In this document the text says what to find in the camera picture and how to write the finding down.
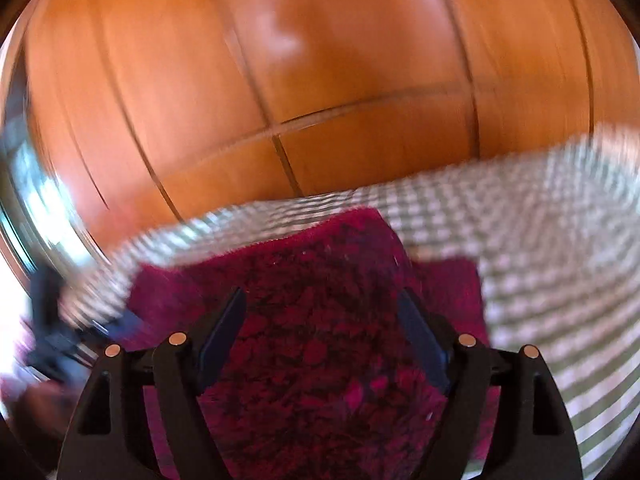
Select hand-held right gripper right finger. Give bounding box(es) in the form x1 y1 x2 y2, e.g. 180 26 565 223
398 287 583 480

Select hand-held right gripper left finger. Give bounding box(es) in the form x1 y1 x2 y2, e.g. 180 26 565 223
57 287 247 480

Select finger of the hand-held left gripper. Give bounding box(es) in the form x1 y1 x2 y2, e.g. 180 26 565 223
97 307 147 348

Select red knit sweater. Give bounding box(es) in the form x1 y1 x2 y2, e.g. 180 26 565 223
120 207 501 480

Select wooden framed window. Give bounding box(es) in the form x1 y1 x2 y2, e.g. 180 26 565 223
0 42 103 288

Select green checked blanket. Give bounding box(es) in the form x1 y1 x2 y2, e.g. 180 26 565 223
60 122 640 480

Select wooden wardrobe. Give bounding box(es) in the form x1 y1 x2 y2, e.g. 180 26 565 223
20 0 640 273

